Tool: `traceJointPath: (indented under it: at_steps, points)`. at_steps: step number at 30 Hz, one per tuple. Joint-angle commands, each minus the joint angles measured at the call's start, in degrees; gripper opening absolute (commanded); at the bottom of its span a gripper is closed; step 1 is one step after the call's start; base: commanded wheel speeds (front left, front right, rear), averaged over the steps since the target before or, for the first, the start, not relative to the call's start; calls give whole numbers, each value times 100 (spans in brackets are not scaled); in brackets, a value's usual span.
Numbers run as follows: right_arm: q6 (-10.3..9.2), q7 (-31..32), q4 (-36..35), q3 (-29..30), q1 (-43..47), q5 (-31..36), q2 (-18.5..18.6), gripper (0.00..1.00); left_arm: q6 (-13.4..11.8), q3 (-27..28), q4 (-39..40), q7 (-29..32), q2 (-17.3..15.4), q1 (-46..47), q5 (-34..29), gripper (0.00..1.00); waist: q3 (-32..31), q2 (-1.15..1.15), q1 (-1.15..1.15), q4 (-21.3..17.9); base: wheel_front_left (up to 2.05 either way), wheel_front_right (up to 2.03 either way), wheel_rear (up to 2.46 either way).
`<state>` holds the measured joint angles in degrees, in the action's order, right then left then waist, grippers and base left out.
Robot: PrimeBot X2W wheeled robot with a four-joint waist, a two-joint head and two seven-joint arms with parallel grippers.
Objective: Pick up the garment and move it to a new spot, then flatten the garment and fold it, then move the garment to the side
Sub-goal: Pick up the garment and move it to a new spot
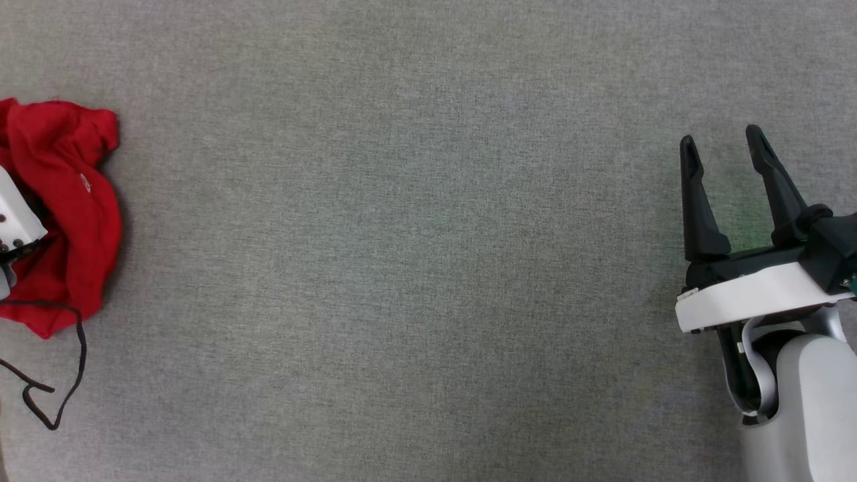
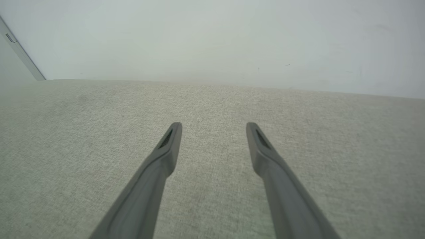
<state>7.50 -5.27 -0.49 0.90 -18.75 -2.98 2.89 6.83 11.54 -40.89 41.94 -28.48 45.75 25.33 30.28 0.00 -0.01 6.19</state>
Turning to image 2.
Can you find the grey wall trim strip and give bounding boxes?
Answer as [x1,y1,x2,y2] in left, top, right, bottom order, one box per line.
[0,17,46,81]

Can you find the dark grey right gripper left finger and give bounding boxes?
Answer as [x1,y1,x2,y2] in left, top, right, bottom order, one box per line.
[89,122,183,239]

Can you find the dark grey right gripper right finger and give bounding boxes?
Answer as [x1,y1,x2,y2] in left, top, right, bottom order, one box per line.
[246,122,341,239]

